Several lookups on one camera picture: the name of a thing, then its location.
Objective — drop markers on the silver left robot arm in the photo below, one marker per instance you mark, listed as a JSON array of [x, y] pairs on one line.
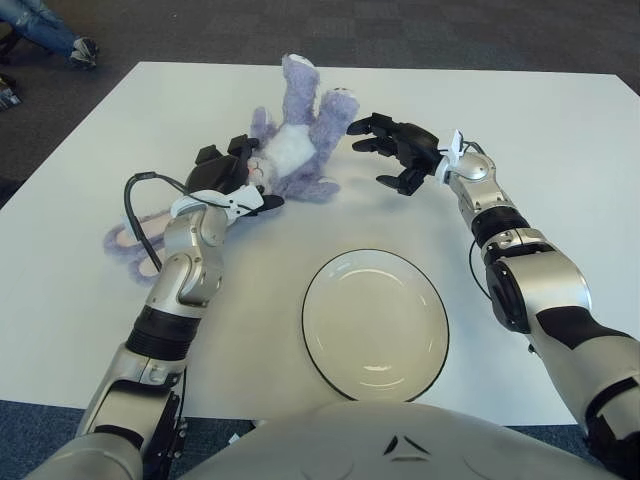
[[180, 270]]

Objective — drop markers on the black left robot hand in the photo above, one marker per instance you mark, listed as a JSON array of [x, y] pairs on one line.
[[215, 172]]

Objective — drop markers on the purple plush bunny doll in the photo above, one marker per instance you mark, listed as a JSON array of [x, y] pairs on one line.
[[295, 105]]

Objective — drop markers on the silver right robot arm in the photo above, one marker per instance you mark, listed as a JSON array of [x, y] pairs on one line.
[[545, 285]]

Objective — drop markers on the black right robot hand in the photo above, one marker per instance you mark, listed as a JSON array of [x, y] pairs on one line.
[[415, 147]]

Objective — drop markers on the grey white sneaker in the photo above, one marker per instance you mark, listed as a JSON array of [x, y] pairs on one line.
[[84, 52]]

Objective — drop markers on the silver robot torso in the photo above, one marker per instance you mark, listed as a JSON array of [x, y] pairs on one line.
[[400, 440]]

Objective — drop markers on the white plate with black rim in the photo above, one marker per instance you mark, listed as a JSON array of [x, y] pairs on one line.
[[375, 325]]

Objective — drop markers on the metal table bracket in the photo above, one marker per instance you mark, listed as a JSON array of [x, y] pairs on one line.
[[179, 435]]

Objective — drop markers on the blue jeans leg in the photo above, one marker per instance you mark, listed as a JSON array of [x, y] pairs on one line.
[[35, 20]]

